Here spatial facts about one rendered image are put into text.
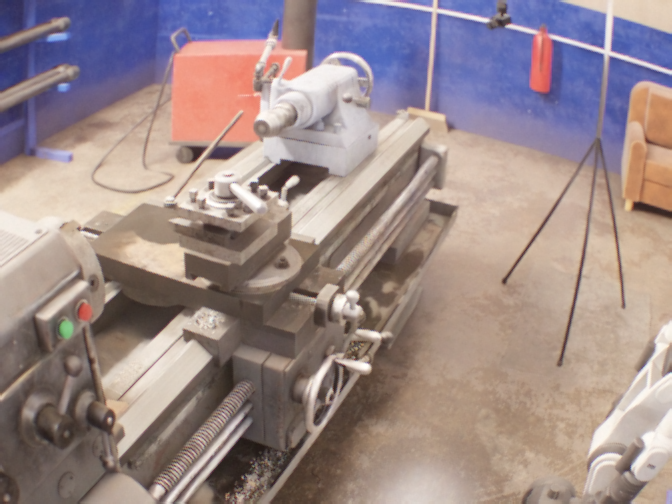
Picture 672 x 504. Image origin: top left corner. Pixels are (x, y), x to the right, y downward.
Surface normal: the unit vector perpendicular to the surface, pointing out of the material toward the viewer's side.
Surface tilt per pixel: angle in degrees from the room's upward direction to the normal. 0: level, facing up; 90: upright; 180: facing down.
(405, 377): 0
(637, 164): 90
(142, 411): 36
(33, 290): 45
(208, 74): 90
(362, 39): 90
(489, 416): 0
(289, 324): 0
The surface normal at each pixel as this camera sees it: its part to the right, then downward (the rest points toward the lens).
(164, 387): 0.59, -0.58
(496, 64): -0.38, 0.42
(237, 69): -0.04, 0.47
